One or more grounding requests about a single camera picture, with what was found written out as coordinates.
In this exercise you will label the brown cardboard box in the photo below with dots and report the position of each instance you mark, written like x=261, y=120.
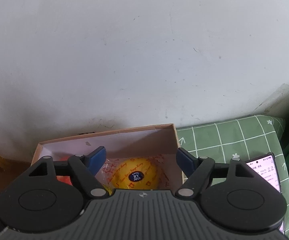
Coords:
x=139, y=140

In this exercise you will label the deep red apple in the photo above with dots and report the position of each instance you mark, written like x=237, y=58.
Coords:
x=65, y=180

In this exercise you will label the green checkered tablecloth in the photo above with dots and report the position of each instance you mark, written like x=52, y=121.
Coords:
x=209, y=140

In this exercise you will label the large plastic-wrapped orange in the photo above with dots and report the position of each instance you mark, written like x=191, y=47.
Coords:
x=147, y=172

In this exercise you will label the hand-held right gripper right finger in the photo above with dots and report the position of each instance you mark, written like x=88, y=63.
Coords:
x=185, y=161

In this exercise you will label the smartphone with lit screen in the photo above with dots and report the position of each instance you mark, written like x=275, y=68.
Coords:
x=267, y=172

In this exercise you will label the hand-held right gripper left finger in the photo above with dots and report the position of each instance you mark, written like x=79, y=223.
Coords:
x=97, y=158

